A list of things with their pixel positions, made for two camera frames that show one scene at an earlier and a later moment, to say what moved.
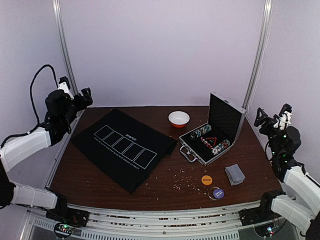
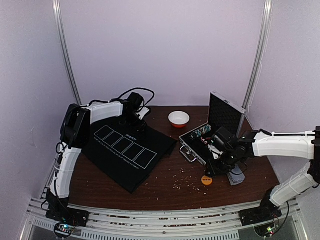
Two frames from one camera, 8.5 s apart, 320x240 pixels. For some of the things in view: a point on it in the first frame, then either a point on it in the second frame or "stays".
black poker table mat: (124, 148) stays
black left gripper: (87, 97) to (140, 127)
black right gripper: (267, 122) to (213, 167)
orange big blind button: (206, 180) stays
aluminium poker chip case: (207, 141) stays
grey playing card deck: (234, 174) stays
